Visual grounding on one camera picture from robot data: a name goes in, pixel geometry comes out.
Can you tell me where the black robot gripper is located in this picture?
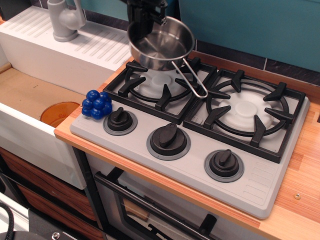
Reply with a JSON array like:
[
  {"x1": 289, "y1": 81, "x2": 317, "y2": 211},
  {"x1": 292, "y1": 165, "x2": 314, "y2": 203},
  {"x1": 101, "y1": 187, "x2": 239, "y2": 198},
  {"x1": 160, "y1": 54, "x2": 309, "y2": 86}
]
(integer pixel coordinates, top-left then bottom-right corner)
[{"x1": 122, "y1": 0, "x2": 167, "y2": 40}]

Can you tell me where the stainless steel pan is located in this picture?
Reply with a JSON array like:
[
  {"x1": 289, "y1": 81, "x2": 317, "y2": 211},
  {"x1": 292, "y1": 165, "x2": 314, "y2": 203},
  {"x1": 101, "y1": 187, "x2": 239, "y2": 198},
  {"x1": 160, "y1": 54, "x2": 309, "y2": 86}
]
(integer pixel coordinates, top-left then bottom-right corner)
[{"x1": 127, "y1": 16, "x2": 209, "y2": 99}]

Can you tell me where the blue toy blueberry cluster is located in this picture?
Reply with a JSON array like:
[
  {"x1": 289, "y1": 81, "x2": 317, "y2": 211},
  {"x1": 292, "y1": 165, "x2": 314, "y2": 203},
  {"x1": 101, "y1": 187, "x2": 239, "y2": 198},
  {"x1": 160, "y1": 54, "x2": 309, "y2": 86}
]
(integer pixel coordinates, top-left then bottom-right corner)
[{"x1": 81, "y1": 89, "x2": 113, "y2": 120}]

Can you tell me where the black left stove knob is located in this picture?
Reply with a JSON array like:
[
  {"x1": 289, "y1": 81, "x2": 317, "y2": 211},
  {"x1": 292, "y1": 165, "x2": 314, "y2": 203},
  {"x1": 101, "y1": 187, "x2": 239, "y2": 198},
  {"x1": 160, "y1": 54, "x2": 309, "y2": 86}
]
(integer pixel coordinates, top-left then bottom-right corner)
[{"x1": 103, "y1": 107, "x2": 138, "y2": 136}]

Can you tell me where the black stove knob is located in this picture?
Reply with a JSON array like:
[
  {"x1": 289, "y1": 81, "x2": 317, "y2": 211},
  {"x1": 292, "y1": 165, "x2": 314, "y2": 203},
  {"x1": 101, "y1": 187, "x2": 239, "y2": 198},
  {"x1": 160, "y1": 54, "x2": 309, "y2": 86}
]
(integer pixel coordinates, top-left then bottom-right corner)
[
  {"x1": 204, "y1": 149, "x2": 245, "y2": 183},
  {"x1": 146, "y1": 123, "x2": 191, "y2": 161},
  {"x1": 103, "y1": 107, "x2": 138, "y2": 136}
]

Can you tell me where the black middle stove knob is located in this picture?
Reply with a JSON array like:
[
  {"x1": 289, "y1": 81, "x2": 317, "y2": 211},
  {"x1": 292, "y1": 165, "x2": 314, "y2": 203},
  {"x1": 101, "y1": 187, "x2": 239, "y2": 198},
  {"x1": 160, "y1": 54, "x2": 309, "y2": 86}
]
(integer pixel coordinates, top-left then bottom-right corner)
[{"x1": 146, "y1": 123, "x2": 191, "y2": 161}]

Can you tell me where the grey toy stove top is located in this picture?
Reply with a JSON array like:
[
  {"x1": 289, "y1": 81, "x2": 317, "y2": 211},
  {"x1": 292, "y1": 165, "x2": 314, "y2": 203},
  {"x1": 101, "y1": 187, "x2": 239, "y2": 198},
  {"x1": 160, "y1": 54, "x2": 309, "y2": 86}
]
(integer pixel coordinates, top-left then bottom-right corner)
[{"x1": 70, "y1": 57, "x2": 310, "y2": 219}]

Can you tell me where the black right stove knob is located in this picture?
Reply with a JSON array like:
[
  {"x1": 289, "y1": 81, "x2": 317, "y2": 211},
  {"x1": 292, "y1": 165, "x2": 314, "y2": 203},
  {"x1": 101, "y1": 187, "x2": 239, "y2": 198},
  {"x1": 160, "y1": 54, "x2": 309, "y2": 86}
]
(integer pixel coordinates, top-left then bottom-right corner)
[{"x1": 204, "y1": 149, "x2": 245, "y2": 183}]

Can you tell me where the grey toy faucet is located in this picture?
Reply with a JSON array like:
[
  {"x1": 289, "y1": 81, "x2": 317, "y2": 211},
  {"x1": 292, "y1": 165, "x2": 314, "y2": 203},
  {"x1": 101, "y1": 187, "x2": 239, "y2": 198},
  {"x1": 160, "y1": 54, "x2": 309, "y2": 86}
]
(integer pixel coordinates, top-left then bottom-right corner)
[{"x1": 47, "y1": 0, "x2": 86, "y2": 42}]

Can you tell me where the black left burner grate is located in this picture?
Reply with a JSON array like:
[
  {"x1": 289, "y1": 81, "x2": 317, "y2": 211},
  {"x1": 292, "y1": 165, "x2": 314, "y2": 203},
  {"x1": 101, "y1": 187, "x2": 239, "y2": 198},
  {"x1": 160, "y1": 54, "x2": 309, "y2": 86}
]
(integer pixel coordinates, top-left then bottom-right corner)
[{"x1": 104, "y1": 57, "x2": 217, "y2": 125}]

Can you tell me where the black burner grate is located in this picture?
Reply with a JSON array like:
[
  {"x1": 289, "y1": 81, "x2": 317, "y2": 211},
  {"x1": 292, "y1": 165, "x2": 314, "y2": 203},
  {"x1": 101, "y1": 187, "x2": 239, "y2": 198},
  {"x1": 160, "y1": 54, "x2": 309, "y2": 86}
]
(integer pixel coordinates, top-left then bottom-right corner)
[
  {"x1": 104, "y1": 57, "x2": 217, "y2": 125},
  {"x1": 183, "y1": 69, "x2": 308, "y2": 164}
]

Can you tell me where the white toy sink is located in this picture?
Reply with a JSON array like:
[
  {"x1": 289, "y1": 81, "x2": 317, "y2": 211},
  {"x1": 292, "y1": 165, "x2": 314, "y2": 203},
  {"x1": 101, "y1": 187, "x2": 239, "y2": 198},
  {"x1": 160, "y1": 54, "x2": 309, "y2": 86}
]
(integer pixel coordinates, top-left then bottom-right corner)
[{"x1": 0, "y1": 6, "x2": 131, "y2": 190}]

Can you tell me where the orange translucent plate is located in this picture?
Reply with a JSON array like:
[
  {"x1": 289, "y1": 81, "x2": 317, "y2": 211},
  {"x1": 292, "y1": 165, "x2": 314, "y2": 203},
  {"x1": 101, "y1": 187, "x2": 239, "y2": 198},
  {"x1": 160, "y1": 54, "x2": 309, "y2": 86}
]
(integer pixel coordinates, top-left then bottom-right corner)
[{"x1": 40, "y1": 101, "x2": 80, "y2": 128}]

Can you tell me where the black right burner grate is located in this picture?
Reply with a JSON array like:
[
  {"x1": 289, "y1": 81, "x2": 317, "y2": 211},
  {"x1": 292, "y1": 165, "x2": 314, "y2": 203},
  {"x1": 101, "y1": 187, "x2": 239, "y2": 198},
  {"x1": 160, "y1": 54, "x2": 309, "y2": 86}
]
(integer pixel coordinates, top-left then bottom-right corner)
[{"x1": 183, "y1": 69, "x2": 308, "y2": 164}]

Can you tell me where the wooden drawer front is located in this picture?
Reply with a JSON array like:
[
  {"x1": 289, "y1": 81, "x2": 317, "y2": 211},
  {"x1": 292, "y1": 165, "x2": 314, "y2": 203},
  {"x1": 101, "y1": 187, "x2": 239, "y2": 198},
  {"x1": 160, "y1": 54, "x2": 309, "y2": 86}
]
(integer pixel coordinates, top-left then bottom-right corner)
[{"x1": 0, "y1": 148, "x2": 106, "y2": 240}]

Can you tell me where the oven door with black handle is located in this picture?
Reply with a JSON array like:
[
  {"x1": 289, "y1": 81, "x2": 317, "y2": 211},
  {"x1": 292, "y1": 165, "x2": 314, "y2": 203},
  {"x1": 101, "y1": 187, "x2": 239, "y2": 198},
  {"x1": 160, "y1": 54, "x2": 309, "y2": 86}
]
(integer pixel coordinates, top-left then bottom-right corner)
[{"x1": 94, "y1": 167, "x2": 217, "y2": 240}]

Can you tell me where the black braided cable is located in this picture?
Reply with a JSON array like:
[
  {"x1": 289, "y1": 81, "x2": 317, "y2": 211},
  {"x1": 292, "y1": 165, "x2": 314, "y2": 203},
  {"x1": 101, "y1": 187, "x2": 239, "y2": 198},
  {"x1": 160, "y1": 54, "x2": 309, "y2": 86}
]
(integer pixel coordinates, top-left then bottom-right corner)
[{"x1": 0, "y1": 201, "x2": 16, "y2": 240}]

